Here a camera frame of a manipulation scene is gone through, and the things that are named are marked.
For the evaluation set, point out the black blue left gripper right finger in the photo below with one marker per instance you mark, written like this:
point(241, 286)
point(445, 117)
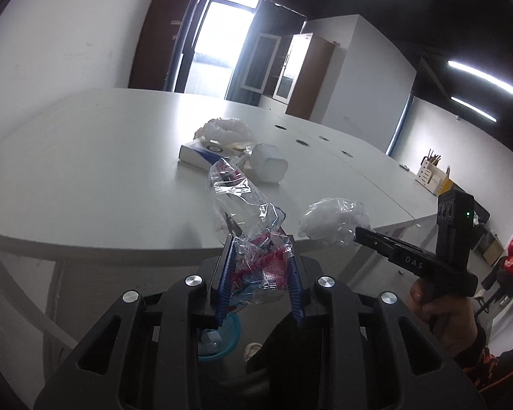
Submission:
point(373, 352)

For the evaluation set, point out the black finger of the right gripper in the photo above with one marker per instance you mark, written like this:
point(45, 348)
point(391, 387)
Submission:
point(380, 243)

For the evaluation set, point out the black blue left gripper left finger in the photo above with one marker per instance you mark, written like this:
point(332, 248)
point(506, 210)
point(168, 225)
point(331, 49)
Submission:
point(143, 352)

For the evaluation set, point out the white tissue bag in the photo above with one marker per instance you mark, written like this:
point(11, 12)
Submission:
point(334, 221)

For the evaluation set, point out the pink snack wrapper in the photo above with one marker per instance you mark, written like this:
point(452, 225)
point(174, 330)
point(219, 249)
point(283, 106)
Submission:
point(260, 273)

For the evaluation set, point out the clear plastic bag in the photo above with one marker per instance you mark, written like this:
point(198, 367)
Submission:
point(239, 207)

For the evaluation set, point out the white square plastic cup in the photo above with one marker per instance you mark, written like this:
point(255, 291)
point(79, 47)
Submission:
point(267, 163)

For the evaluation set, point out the white plastic bag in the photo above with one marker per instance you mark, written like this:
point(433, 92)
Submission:
point(225, 132)

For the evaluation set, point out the blue white cardboard box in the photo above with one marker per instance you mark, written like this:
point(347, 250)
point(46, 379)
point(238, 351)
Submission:
point(204, 154)

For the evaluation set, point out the blue plastic trash basket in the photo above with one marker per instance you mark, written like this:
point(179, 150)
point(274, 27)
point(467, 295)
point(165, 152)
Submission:
point(215, 344)

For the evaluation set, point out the person's right hand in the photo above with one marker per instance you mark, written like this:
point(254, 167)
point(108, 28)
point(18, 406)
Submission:
point(449, 318)

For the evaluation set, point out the wooden pen holder organizer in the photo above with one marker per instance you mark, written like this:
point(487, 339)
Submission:
point(431, 177)

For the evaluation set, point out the white left shoe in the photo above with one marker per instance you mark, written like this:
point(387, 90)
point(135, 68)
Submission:
point(250, 350)

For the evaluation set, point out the ceiling light tube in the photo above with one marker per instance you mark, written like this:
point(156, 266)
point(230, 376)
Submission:
point(504, 86)

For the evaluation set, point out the wooden cabinet with glass doors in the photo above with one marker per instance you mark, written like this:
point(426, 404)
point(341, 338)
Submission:
point(286, 73)

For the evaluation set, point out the dark brown door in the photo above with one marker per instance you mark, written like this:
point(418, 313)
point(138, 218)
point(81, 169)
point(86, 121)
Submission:
point(159, 47)

